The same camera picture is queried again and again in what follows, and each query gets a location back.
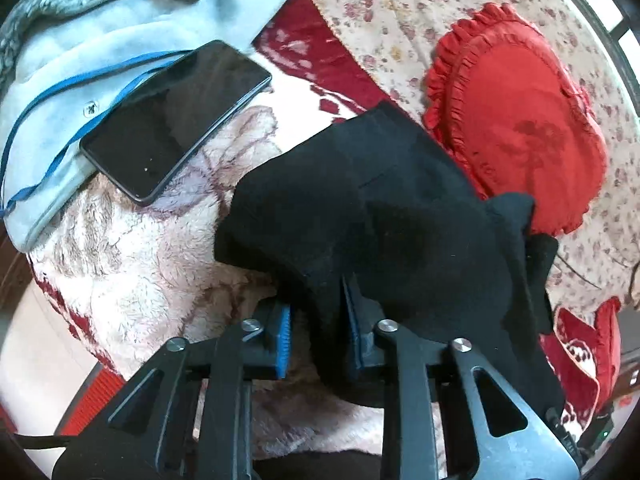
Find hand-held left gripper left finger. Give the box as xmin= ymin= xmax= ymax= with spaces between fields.
xmin=50 ymin=302 xmax=296 ymax=480

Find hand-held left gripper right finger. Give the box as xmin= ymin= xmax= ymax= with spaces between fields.
xmin=340 ymin=280 xmax=583 ymax=480

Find black pants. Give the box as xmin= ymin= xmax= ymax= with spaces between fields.
xmin=214 ymin=101 xmax=566 ymax=418

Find red and white plush blanket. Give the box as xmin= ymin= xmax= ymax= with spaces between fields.
xmin=27 ymin=0 xmax=566 ymax=461

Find red patterned cushion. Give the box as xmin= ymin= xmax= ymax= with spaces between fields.
xmin=540 ymin=305 xmax=603 ymax=431

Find black smartphone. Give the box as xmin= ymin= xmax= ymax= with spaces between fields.
xmin=80 ymin=40 xmax=273 ymax=206

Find red heart-shaped ruffled pillow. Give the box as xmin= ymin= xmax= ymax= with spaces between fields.
xmin=422 ymin=2 xmax=608 ymax=236

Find beige floral cushion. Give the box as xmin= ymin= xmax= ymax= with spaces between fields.
xmin=305 ymin=0 xmax=640 ymax=311

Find light blue fleece jacket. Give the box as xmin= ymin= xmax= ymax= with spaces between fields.
xmin=0 ymin=0 xmax=311 ymax=253

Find black cable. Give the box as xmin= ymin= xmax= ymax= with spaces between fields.
xmin=14 ymin=432 xmax=76 ymax=453

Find blue lanyard cord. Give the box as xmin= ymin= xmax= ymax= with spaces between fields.
xmin=0 ymin=50 xmax=201 ymax=218

